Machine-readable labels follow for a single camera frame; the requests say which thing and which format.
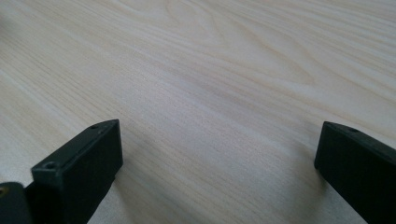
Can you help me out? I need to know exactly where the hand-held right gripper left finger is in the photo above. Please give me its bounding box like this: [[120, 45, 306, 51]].
[[25, 119, 124, 224]]

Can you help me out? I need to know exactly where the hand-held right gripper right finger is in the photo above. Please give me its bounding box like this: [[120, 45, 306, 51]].
[[314, 120, 396, 224]]

